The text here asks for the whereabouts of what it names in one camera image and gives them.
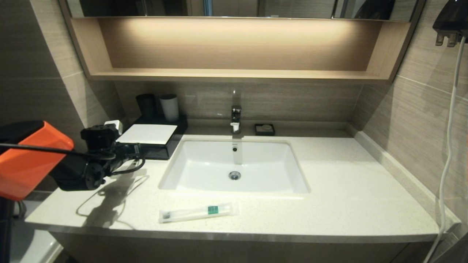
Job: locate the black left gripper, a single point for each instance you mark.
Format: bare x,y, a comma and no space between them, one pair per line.
114,160

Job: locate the black box drawer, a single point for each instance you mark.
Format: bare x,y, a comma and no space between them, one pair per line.
157,152

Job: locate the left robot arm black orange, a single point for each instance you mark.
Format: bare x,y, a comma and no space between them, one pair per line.
29,171

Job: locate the black box white lid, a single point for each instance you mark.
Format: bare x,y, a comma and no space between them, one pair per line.
150,133

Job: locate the black cup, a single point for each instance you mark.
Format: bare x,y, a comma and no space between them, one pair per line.
147,106

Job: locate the grey white cup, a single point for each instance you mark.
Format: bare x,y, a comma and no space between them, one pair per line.
170,108

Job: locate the white sink basin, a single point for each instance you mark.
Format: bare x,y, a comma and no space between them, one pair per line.
204,171

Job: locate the packaged toothbrush green label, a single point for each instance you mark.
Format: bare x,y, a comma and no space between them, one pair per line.
197,212

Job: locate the chrome sink drain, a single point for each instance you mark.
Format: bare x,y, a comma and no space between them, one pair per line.
234,175

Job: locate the chrome faucet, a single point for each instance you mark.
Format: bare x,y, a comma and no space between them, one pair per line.
236,114

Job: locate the black soap dish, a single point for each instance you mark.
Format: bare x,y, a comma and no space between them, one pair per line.
257,133

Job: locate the round soap bar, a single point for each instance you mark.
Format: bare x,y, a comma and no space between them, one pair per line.
265,128

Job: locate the white bathtub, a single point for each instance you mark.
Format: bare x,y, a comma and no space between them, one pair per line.
36,244

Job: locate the mirror cabinet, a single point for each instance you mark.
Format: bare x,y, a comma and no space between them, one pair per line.
292,8

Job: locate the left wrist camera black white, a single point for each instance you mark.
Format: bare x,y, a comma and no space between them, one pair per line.
98,137

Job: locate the wooden wall shelf niche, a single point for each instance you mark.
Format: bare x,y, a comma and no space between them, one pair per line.
234,75

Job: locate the black wall hair dryer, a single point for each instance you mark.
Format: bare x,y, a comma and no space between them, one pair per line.
453,18

